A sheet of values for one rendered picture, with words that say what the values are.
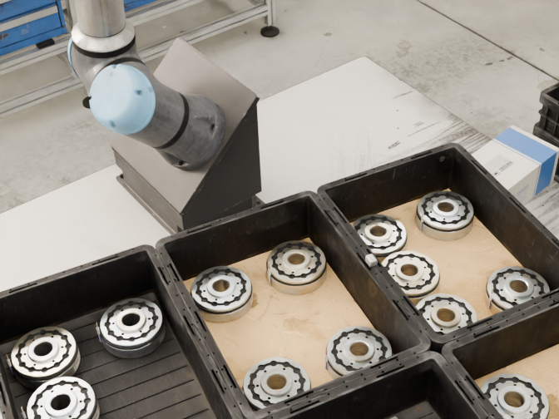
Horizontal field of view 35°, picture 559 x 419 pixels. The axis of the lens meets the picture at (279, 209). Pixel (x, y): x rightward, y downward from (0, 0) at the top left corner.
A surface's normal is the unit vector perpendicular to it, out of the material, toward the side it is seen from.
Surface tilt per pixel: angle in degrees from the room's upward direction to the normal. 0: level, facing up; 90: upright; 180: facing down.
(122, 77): 46
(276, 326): 0
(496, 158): 0
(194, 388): 0
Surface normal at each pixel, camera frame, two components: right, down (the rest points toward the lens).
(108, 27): 0.48, 0.65
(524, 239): -0.91, 0.30
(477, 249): -0.03, -0.74
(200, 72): -0.57, -0.24
